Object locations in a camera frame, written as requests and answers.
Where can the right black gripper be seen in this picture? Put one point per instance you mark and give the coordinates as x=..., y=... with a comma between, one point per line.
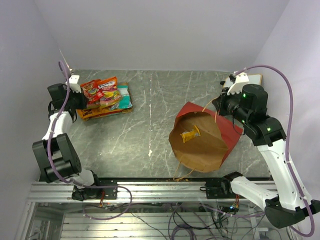
x=220, y=101

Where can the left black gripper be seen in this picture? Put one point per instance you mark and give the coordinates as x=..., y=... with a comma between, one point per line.
x=83, y=99

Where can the Doritos chip bag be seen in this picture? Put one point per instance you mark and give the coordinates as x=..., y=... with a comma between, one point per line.
x=103, y=108

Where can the red snack packet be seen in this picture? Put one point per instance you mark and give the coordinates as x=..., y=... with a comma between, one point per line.
x=92, y=91

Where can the red brown paper bag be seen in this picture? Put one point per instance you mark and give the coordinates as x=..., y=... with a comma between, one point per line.
x=203, y=154

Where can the teal snack packet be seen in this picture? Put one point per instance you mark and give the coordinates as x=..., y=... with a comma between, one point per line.
x=125, y=102

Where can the yellow M&M's packet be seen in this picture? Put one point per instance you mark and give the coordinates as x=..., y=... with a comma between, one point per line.
x=189, y=135

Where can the orange Kettle chip bag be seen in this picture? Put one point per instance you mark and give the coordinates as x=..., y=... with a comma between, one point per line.
x=98, y=112

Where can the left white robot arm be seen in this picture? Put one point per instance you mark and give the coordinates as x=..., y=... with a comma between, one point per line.
x=55, y=155

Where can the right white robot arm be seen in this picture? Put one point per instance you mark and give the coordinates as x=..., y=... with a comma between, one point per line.
x=290, y=203

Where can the white notepad board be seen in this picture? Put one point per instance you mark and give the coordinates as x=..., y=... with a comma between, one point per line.
x=229, y=81

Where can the aluminium rail frame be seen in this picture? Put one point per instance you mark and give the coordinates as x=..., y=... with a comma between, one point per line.
x=146, y=209

